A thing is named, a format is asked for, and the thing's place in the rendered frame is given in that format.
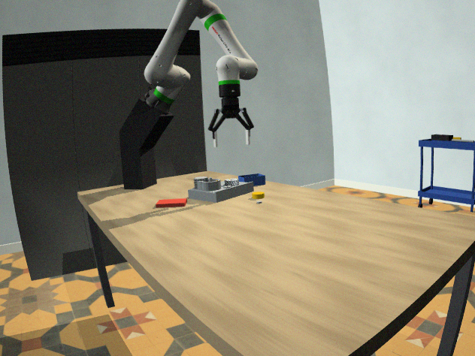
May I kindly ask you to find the yellow disc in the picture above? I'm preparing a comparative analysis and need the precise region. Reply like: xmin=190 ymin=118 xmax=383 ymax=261
xmin=252 ymin=192 xmax=265 ymax=199

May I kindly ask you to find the white gear with yellow arrow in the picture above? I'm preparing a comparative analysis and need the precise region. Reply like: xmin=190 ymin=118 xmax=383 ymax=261
xmin=225 ymin=178 xmax=239 ymax=186

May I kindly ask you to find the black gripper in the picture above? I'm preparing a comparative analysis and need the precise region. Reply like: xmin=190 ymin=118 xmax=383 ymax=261
xmin=208 ymin=98 xmax=254 ymax=147

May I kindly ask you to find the blue open tray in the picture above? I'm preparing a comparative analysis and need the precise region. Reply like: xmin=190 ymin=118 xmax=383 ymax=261
xmin=238 ymin=173 xmax=265 ymax=186

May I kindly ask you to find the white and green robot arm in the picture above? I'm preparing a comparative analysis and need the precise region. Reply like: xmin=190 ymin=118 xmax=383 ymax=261
xmin=144 ymin=0 xmax=258 ymax=115

